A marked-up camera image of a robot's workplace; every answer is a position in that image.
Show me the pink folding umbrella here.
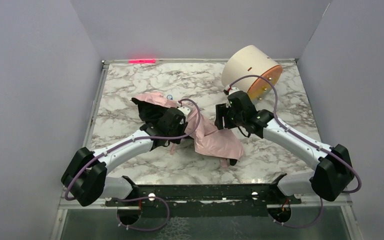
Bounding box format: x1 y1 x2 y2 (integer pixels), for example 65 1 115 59
131 92 244 166

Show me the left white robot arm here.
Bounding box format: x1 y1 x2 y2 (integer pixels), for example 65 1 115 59
61 105 192 207

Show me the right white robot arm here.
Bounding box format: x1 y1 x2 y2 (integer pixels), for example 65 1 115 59
214 90 355 202

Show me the beige cylindrical umbrella stand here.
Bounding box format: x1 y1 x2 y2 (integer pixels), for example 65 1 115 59
221 45 283 101

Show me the pink tape marker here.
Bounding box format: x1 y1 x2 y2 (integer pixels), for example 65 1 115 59
128 59 156 64

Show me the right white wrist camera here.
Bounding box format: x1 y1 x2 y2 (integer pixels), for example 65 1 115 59
223 85 233 96

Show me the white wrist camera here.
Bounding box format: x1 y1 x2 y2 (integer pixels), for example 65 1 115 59
177 104 193 123
223 85 233 96

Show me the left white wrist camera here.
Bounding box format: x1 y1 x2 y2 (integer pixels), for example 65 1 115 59
177 104 193 123

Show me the aluminium table frame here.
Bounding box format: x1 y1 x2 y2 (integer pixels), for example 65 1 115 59
61 61 362 239

